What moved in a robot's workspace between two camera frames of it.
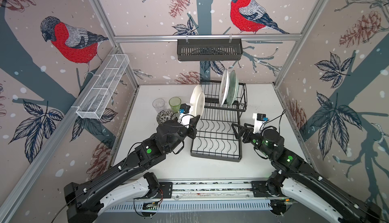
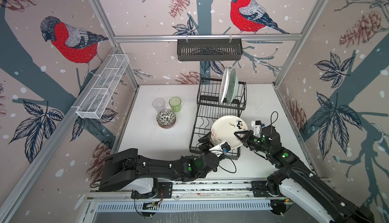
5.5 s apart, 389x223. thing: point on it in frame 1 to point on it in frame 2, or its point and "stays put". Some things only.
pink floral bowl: (165, 115) stays put
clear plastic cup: (159, 104) stays put
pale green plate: (232, 87) stays put
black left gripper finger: (186, 107) to (206, 139)
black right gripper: (240, 134) stays put
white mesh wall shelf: (104, 85) stays put
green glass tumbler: (174, 102) stays put
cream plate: (197, 101) to (224, 128)
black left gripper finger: (193, 121) to (204, 147)
